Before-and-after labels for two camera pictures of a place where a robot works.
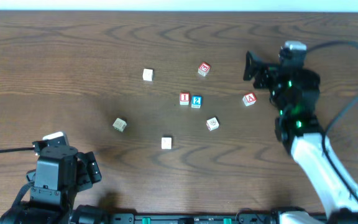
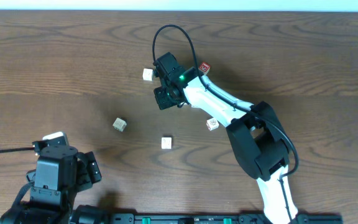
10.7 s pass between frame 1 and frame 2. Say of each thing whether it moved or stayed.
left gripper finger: stayed
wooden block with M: stayed
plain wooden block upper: stayed
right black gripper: moved
